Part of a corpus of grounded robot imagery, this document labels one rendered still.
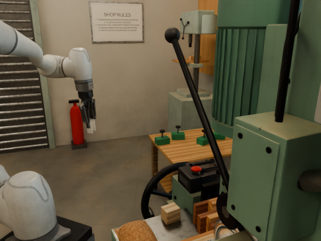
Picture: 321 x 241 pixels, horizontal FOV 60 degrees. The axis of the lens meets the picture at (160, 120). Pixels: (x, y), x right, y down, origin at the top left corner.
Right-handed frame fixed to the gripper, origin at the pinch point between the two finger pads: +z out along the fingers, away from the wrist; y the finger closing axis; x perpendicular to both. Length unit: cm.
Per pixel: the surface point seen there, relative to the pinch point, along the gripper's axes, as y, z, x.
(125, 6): 207, -67, 57
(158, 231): -68, 0, -58
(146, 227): -71, -3, -55
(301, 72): -84, -45, -85
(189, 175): -55, -10, -64
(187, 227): -64, 1, -65
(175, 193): -51, 0, -58
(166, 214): -65, -3, -59
